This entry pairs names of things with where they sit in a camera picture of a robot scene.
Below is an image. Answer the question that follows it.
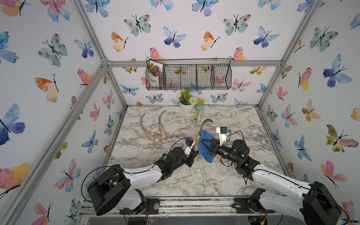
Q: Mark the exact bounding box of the black wire wall basket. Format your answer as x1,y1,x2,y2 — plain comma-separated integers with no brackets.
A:
145,58,232,91

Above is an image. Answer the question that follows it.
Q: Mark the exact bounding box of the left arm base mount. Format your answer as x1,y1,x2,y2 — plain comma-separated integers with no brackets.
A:
118,189,160,215

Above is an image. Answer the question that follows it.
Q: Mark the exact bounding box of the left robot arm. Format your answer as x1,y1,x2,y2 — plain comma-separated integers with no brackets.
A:
86,146,199,216

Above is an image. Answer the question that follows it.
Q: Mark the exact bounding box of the blue microfiber rag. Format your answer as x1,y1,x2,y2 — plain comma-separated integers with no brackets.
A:
199,130,215,164

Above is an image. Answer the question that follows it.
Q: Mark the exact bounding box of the sickle wooden handle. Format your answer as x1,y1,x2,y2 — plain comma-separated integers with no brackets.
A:
195,119,213,151
140,113,155,142
158,110,167,139

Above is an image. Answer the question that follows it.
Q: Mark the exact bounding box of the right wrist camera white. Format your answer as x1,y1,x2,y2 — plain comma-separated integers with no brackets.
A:
216,127,231,146

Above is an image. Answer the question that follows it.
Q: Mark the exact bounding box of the yellow handled garden tool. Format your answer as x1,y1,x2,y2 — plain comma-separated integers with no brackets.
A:
194,110,199,121

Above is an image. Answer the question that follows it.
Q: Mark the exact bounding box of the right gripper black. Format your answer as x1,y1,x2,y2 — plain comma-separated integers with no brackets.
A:
202,139,241,167

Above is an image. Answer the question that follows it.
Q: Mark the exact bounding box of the white pot with plant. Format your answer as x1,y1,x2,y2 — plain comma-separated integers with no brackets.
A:
179,89,205,114

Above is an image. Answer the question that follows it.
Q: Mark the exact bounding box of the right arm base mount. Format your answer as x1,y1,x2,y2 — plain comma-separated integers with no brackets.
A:
231,188,275,214

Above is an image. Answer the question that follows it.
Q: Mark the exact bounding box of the teal garden trowel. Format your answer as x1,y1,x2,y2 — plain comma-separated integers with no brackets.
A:
196,105,205,122

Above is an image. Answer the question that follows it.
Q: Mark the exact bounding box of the seed packet in basket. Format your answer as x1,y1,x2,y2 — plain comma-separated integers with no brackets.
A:
147,60,163,88

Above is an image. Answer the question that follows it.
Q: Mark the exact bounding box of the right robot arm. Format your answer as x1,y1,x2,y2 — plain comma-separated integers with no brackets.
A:
200,138,350,225

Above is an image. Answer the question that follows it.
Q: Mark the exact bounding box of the aluminium front rail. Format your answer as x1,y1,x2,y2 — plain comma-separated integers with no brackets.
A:
78,196,282,217

